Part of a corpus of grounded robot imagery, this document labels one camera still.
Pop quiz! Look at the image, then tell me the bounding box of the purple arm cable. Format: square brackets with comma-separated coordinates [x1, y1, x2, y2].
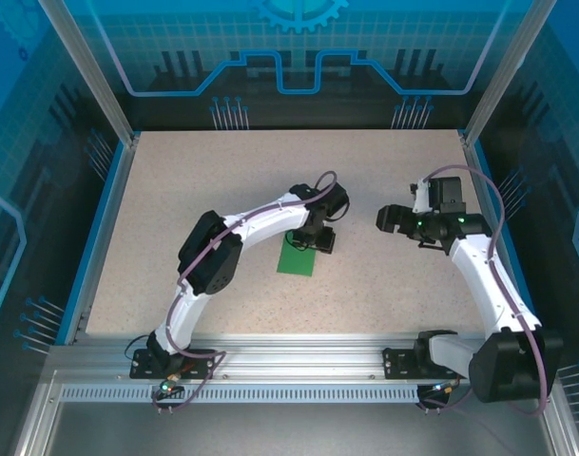
[150, 170, 338, 413]
[415, 163, 554, 417]

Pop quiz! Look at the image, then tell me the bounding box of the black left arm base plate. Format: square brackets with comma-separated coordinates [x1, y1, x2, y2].
[129, 348, 215, 380]

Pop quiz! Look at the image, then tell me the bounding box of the thin black base cable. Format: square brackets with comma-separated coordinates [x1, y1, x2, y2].
[123, 334, 150, 365]

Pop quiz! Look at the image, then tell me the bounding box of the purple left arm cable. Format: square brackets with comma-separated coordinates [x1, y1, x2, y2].
[150, 170, 338, 413]

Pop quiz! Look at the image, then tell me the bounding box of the blue printed side panel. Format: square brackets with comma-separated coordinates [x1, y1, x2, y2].
[476, 0, 579, 428]
[0, 0, 128, 456]

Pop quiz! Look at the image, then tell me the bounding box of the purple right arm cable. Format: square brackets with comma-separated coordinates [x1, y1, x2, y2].
[415, 163, 554, 417]

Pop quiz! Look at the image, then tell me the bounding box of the slotted grey cable duct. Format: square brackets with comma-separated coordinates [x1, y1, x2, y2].
[59, 383, 431, 406]

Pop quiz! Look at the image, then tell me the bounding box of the aluminium lower frame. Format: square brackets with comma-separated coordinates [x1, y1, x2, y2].
[10, 368, 579, 456]

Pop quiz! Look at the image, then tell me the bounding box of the blue printed panel with gear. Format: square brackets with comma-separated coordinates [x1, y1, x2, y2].
[79, 0, 513, 132]

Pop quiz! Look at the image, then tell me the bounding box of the aluminium frame post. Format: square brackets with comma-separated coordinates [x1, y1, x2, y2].
[36, 0, 142, 144]
[462, 0, 564, 146]

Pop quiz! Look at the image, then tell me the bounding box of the blue side trim strip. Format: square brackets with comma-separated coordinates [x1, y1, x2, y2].
[473, 141, 547, 346]
[55, 140, 128, 346]

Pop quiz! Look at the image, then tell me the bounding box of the grey metal bottom panel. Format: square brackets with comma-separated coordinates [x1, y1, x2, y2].
[46, 401, 554, 456]

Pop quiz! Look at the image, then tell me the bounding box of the green paper sheet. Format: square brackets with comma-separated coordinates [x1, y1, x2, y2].
[276, 231, 318, 276]

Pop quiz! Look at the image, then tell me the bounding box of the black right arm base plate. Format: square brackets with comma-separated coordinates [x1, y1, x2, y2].
[382, 348, 472, 380]

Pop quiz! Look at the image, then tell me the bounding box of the aluminium cross beam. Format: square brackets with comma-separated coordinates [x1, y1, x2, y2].
[46, 332, 556, 381]

